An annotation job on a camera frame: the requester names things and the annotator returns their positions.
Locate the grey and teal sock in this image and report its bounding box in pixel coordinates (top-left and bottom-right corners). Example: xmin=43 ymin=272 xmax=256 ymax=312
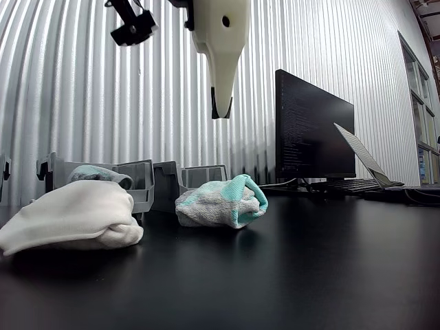
xmin=174 ymin=173 xmax=270 ymax=230
xmin=67 ymin=164 xmax=134 ymax=190

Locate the small white sock bundle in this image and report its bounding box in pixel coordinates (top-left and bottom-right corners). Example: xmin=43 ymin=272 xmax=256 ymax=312
xmin=0 ymin=180 xmax=144 ymax=257

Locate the black computer monitor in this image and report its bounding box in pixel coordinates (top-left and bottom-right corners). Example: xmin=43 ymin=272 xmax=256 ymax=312
xmin=274 ymin=68 xmax=357 ymax=188

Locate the small grey plastic bin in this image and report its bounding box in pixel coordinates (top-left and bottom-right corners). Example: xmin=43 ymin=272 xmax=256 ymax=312
xmin=151 ymin=160 xmax=228 ymax=214

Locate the medium grey plastic bin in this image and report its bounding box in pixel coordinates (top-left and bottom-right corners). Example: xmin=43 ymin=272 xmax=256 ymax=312
xmin=36 ymin=152 xmax=155 ymax=223

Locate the silver laptop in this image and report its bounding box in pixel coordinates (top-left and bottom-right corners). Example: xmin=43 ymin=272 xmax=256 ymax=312
xmin=333 ymin=122 xmax=406 ymax=189

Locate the black keyboard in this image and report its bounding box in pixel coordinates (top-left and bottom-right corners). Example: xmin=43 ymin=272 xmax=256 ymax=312
xmin=319 ymin=178 xmax=382 ymax=193

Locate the black camera with bracket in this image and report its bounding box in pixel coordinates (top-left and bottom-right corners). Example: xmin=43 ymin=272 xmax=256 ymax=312
xmin=104 ymin=0 xmax=195 ymax=47

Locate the white cable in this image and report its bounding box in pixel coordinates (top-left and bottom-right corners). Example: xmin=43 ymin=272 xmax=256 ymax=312
xmin=260 ymin=177 xmax=300 ymax=188

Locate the glass window with frame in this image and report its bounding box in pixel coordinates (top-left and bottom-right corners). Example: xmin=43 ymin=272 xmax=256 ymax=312
xmin=397 ymin=29 xmax=440 ymax=188

